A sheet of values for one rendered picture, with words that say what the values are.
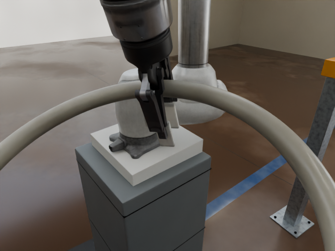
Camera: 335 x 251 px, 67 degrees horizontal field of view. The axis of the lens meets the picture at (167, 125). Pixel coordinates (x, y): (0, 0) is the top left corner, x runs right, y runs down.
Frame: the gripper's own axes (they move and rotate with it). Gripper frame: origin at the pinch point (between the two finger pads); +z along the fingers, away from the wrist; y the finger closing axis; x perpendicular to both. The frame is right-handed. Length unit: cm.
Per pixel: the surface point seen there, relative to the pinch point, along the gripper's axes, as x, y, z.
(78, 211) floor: -92, -25, 121
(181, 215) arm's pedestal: -7, -7, 61
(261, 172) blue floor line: 36, -94, 158
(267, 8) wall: 78, -642, 260
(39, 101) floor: -252, -183, 162
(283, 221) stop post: 46, -45, 141
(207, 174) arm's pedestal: 3, -21, 52
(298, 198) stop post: 52, -51, 120
